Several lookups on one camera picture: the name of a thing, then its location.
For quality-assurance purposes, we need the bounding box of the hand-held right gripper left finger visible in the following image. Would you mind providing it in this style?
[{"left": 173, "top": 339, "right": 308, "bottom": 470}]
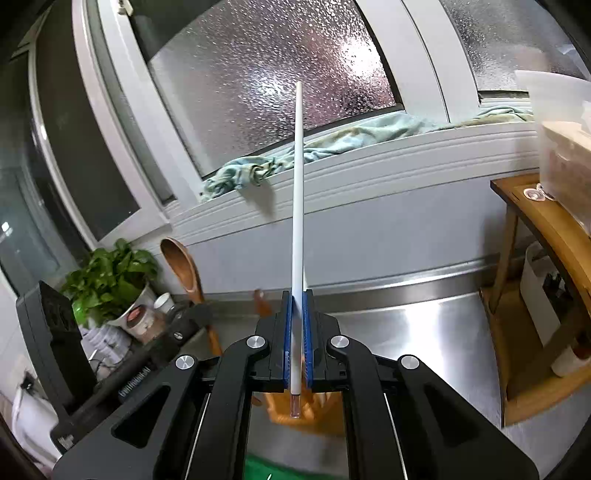
[{"left": 53, "top": 292, "right": 293, "bottom": 480}]

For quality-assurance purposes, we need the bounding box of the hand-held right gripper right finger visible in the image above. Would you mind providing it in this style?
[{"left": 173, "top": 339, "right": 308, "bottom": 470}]
[{"left": 304, "top": 290, "right": 539, "bottom": 480}]

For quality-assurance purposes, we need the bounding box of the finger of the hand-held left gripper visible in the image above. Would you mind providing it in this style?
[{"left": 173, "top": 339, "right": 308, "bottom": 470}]
[{"left": 165, "top": 303, "right": 215, "bottom": 357}]

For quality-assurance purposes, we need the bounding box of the wooden utensil holder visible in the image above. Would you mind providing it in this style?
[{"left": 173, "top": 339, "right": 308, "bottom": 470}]
[{"left": 259, "top": 391, "right": 348, "bottom": 437}]

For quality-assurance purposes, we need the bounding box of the white chopstick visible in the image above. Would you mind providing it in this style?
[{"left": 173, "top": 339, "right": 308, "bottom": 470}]
[{"left": 290, "top": 81, "right": 308, "bottom": 420}]

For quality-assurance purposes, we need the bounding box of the white printed can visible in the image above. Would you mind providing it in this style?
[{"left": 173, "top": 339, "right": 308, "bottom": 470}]
[{"left": 81, "top": 323, "right": 136, "bottom": 366}]

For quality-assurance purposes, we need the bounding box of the light wooden spoon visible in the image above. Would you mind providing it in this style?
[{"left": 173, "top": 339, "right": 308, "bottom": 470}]
[{"left": 160, "top": 237, "right": 223, "bottom": 357}]

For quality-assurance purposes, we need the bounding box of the green potted plant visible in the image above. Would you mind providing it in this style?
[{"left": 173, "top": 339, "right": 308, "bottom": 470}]
[{"left": 60, "top": 237, "right": 162, "bottom": 345}]

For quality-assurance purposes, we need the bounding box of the pale green cloth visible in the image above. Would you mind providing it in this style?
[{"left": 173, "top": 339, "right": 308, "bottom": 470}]
[{"left": 200, "top": 106, "right": 536, "bottom": 202}]

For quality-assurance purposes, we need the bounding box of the dark glass window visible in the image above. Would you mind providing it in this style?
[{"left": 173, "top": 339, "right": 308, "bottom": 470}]
[{"left": 0, "top": 18, "right": 141, "bottom": 296}]

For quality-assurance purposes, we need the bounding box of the white container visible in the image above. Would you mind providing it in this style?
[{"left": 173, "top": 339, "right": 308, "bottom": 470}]
[{"left": 520, "top": 242, "right": 591, "bottom": 377}]

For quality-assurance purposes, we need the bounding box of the frosted glass window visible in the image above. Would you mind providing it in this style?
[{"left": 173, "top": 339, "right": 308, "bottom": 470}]
[{"left": 74, "top": 0, "right": 580, "bottom": 206}]

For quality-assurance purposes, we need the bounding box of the wooden shelf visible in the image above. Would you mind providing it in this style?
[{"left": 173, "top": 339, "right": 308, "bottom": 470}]
[{"left": 479, "top": 174, "right": 591, "bottom": 428}]

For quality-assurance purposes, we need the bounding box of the translucent plastic storage box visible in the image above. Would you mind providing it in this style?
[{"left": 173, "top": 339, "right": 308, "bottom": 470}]
[{"left": 514, "top": 69, "right": 591, "bottom": 209}]

